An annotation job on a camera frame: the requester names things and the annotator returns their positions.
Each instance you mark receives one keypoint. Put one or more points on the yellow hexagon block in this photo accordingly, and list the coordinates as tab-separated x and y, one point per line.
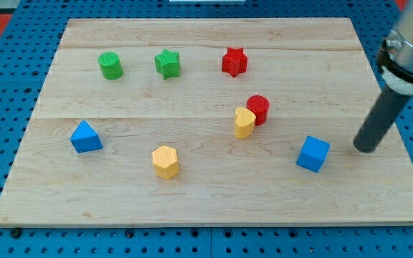
165	162

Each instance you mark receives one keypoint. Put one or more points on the wooden board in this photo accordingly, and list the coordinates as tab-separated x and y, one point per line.
316	77

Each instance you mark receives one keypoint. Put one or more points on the yellow heart block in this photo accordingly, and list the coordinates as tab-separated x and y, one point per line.
244	122

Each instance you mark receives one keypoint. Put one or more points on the red cylinder block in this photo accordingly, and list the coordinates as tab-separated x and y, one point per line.
259	105

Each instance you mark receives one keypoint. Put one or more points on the red star block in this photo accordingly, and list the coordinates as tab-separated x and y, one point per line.
234	62

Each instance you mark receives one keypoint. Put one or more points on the green star block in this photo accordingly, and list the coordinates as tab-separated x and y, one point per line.
167	64

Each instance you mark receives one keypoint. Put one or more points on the blue cube block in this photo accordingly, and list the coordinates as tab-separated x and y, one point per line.
313	154

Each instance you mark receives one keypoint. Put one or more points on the green cylinder block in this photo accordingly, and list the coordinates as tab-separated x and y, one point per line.
110	65

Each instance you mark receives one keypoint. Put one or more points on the blue triangle block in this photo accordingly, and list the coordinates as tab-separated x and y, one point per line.
85	139

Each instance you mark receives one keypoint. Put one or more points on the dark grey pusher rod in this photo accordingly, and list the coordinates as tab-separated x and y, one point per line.
381	117

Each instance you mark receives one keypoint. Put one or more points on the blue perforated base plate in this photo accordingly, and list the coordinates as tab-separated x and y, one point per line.
27	48

